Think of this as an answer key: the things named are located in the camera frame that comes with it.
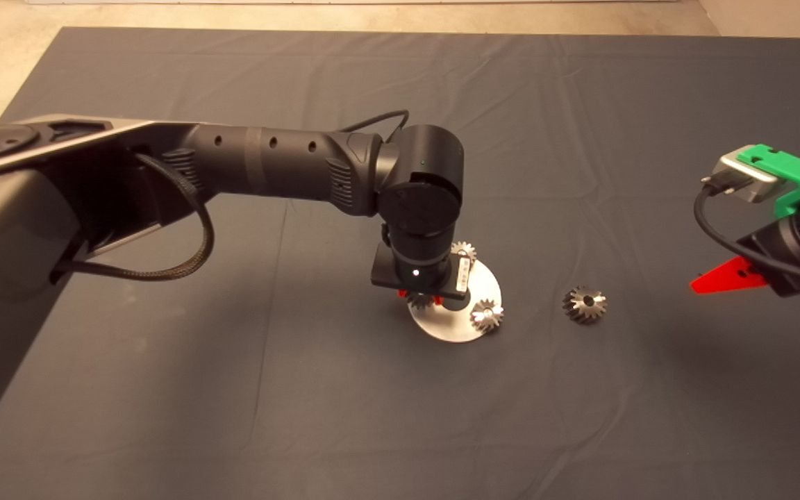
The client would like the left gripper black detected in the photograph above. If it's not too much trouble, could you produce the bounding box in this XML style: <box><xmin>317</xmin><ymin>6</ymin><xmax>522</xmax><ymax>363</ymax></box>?
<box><xmin>371</xmin><ymin>244</ymin><xmax>474</xmax><ymax>311</ymax></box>

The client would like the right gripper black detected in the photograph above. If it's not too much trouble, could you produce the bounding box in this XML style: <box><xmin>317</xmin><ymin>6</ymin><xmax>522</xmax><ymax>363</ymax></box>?
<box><xmin>690</xmin><ymin>224</ymin><xmax>800</xmax><ymax>298</ymax></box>

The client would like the large steel bevel gear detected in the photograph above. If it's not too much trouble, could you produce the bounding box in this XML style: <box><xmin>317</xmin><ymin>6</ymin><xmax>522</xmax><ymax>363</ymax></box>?
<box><xmin>562</xmin><ymin>285</ymin><xmax>608</xmax><ymax>325</ymax></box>

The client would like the round metal plate with pins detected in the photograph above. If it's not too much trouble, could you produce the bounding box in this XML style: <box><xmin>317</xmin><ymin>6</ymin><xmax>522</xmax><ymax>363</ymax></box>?
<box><xmin>408</xmin><ymin>258</ymin><xmax>503</xmax><ymax>343</ymax></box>

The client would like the dark grey table cloth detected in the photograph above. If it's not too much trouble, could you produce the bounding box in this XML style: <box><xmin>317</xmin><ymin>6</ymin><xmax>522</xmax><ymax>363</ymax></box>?
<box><xmin>0</xmin><ymin>28</ymin><xmax>800</xmax><ymax>500</ymax></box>

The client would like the black right camera cable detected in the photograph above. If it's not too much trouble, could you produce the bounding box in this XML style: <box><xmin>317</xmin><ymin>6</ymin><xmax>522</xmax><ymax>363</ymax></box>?
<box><xmin>693</xmin><ymin>175</ymin><xmax>800</xmax><ymax>290</ymax></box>

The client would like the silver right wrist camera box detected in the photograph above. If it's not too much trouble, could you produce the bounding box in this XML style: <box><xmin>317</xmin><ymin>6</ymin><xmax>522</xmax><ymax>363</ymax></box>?
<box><xmin>702</xmin><ymin>146</ymin><xmax>783</xmax><ymax>203</ymax></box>

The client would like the thin black left camera cable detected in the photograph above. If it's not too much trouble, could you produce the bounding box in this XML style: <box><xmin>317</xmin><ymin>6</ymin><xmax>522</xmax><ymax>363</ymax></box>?
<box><xmin>340</xmin><ymin>109</ymin><xmax>410</xmax><ymax>144</ymax></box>

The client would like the braided black left arm cable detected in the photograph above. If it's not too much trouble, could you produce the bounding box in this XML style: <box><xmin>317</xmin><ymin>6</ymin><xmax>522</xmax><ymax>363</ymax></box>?
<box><xmin>53</xmin><ymin>152</ymin><xmax>216</xmax><ymax>283</ymax></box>

